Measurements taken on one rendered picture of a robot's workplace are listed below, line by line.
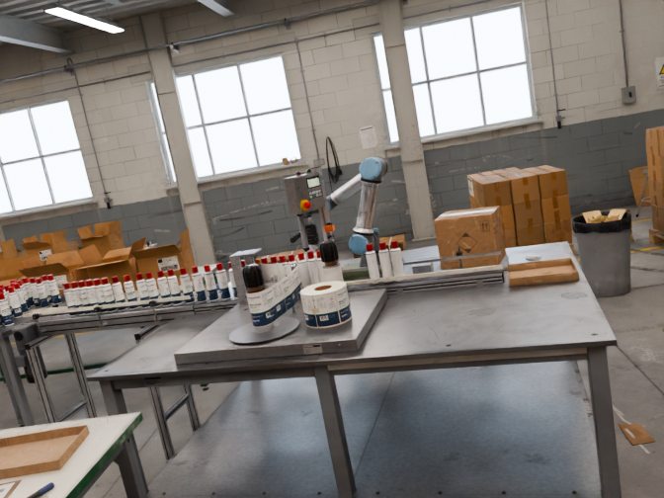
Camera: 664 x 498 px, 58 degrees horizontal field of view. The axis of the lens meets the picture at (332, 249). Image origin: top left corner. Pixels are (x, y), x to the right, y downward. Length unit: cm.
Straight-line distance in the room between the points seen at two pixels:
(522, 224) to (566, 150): 254
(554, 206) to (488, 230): 331
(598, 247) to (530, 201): 141
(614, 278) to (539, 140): 376
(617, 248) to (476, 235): 218
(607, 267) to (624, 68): 420
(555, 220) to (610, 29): 328
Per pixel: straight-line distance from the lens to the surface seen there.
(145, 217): 928
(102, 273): 482
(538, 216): 640
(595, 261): 520
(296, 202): 307
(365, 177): 324
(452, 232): 318
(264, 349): 246
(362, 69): 846
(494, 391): 329
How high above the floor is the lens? 165
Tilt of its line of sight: 11 degrees down
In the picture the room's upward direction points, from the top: 11 degrees counter-clockwise
